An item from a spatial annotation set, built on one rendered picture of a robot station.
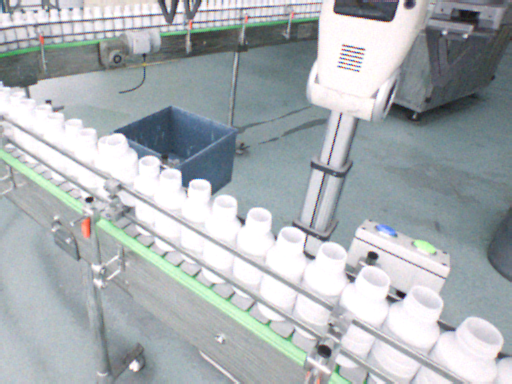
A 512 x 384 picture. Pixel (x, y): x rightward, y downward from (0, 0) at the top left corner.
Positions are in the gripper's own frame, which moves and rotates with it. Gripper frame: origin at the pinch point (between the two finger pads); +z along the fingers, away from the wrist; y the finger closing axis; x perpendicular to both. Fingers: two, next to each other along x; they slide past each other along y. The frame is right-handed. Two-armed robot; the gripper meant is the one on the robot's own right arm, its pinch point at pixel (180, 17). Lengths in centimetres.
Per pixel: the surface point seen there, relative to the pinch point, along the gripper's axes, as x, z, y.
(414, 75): 7, 90, -352
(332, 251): 40.7, 25.0, 12.6
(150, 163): 4.7, 25.2, 13.0
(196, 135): -28, 53, -46
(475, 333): 59, 26, 13
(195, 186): 16.0, 25.0, 13.4
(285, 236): 33.9, 25.3, 14.0
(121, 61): -108, 49, -81
